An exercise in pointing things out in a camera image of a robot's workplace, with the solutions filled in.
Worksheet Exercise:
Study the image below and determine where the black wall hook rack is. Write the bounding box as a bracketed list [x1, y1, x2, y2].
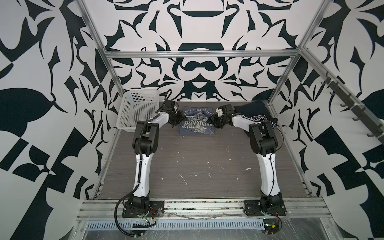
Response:
[320, 72, 384, 145]

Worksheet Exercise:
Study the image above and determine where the small green circuit board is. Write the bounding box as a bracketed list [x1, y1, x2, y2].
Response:
[263, 219, 282, 236]

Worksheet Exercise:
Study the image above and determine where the white slotted cable duct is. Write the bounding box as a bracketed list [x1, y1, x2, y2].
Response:
[85, 219, 265, 231]

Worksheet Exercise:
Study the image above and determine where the white plastic laundry basket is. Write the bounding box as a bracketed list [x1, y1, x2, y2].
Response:
[116, 90, 160, 133]

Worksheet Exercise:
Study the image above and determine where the grey blue printed tank top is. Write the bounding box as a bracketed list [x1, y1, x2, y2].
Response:
[178, 107, 215, 136]

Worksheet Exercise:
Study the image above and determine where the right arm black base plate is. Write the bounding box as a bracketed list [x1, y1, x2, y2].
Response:
[244, 199, 287, 217]

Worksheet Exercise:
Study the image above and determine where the navy tank top red trim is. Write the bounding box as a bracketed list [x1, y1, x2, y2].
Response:
[235, 101, 279, 129]

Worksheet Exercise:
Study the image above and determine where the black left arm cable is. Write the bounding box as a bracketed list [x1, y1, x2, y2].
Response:
[113, 182, 151, 238]

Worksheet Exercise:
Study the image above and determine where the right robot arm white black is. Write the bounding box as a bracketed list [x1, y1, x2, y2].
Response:
[210, 105, 287, 217]

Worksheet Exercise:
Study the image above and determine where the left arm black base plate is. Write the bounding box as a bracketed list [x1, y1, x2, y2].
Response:
[122, 201, 165, 219]

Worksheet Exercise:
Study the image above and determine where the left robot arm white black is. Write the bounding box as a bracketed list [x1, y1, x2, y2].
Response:
[127, 100, 184, 215]

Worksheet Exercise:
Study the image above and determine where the aluminium frame enclosure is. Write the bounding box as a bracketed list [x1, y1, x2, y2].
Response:
[73, 0, 384, 199]

